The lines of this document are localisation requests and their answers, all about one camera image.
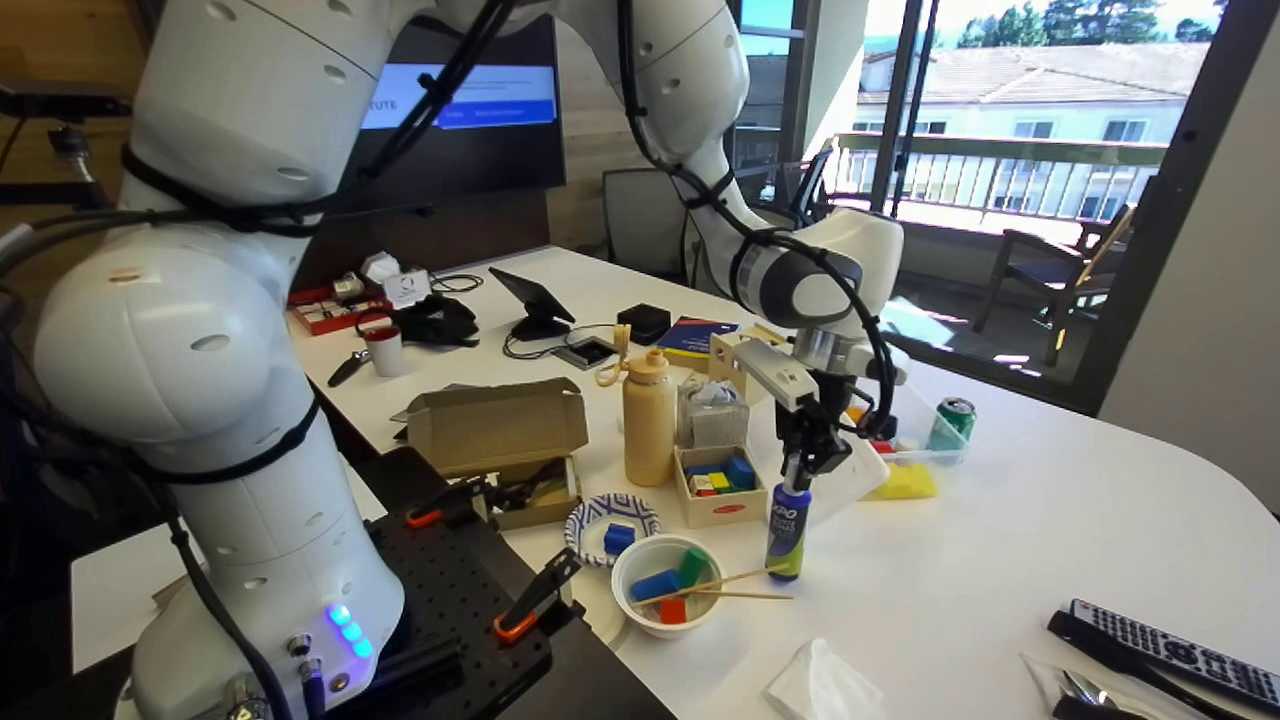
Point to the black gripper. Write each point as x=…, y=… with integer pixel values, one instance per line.
x=820, y=420

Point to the yellow and blue bottle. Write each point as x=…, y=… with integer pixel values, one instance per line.
x=787, y=540

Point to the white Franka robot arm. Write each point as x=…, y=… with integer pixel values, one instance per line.
x=227, y=361

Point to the tan squeeze bottle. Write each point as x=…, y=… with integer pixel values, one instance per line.
x=648, y=412

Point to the yellow sponge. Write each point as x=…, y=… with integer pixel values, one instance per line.
x=905, y=480

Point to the small clear container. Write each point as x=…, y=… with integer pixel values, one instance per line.
x=712, y=417

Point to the thin wooden stick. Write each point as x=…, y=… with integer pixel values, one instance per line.
x=745, y=592

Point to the teal drink can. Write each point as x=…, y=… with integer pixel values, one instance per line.
x=954, y=427

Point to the blue book with red edge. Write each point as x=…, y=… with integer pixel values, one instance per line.
x=699, y=343

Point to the white bowl of coloured blocks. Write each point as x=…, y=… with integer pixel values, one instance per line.
x=665, y=586

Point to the blue toy block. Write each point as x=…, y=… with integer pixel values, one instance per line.
x=618, y=537

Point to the white folded napkin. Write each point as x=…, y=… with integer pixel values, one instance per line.
x=820, y=681

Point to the blue and white patterned plate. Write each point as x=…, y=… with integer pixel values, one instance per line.
x=595, y=514

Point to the small black box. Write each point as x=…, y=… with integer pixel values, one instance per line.
x=647, y=322

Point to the black and orange clamp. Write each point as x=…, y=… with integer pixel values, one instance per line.
x=440, y=509
x=537, y=602

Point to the grey mesh office chair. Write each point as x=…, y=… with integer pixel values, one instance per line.
x=641, y=223

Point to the open cardboard box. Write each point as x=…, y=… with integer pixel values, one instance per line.
x=500, y=432

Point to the dark outdoor chair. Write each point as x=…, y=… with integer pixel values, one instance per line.
x=1045, y=272

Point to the black tablet on stand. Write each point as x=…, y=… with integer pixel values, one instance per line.
x=534, y=300

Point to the black pouch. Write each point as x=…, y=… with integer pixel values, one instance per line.
x=438, y=322

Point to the black striped flat item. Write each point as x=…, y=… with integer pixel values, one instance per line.
x=1174, y=653

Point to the white cup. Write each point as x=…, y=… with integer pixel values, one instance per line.
x=384, y=348

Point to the black marker pen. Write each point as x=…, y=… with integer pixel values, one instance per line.
x=346, y=371

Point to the red flat box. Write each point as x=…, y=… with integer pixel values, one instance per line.
x=325, y=309

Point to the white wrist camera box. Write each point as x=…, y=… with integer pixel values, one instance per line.
x=772, y=371

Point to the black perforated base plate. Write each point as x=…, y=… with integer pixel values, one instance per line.
x=464, y=612

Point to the black wall monitor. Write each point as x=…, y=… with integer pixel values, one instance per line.
x=492, y=133

